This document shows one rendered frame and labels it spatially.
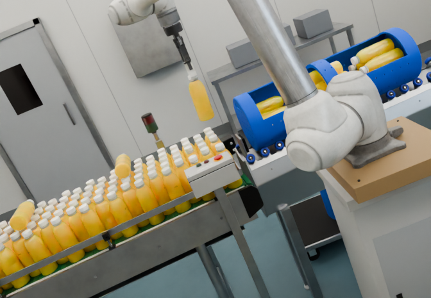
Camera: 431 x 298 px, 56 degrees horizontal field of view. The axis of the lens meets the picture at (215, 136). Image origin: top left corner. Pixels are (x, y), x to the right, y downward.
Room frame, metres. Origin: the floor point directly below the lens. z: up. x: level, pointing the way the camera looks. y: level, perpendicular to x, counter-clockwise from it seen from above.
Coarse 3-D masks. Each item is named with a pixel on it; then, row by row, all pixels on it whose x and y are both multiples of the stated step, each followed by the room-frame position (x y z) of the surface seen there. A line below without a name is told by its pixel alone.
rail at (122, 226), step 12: (192, 192) 1.62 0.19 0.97; (168, 204) 1.61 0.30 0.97; (144, 216) 1.60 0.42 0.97; (120, 228) 1.59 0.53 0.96; (84, 240) 1.59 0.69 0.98; (96, 240) 1.59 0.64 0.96; (60, 252) 1.57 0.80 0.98; (72, 252) 1.58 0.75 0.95; (36, 264) 1.56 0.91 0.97; (48, 264) 1.57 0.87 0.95; (12, 276) 1.55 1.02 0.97
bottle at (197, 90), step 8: (192, 80) 1.75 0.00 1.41; (192, 88) 1.74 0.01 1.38; (200, 88) 1.74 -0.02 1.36; (192, 96) 1.75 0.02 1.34; (200, 96) 1.73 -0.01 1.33; (200, 104) 1.74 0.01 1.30; (208, 104) 1.75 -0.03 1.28; (200, 112) 1.74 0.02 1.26; (208, 112) 1.74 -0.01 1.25; (200, 120) 1.76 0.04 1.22
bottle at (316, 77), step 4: (332, 64) 1.89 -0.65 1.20; (336, 64) 1.88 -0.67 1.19; (340, 64) 1.88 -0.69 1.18; (336, 68) 1.87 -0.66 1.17; (340, 68) 1.87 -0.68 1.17; (312, 72) 1.88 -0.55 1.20; (316, 72) 1.87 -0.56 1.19; (340, 72) 1.87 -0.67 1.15; (312, 76) 1.87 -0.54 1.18; (316, 76) 1.86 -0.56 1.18; (320, 76) 1.86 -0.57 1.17; (312, 80) 1.86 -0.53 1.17; (316, 80) 1.86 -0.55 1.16; (320, 80) 1.86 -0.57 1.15
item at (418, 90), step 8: (416, 88) 1.82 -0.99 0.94; (424, 88) 1.82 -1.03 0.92; (400, 96) 1.82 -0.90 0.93; (408, 96) 1.81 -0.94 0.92; (384, 104) 1.81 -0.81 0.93; (392, 104) 1.80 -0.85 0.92; (280, 152) 1.76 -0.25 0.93; (256, 160) 1.76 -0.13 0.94; (264, 160) 1.75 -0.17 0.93; (272, 160) 1.74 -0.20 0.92; (256, 168) 1.74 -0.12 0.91
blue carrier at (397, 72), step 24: (360, 48) 2.02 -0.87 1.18; (408, 48) 1.80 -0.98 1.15; (336, 72) 1.79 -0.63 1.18; (384, 72) 1.78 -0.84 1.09; (408, 72) 1.80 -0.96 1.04; (240, 96) 1.85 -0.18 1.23; (264, 96) 2.00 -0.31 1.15; (240, 120) 1.94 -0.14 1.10; (264, 120) 1.73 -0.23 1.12; (264, 144) 1.75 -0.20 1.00
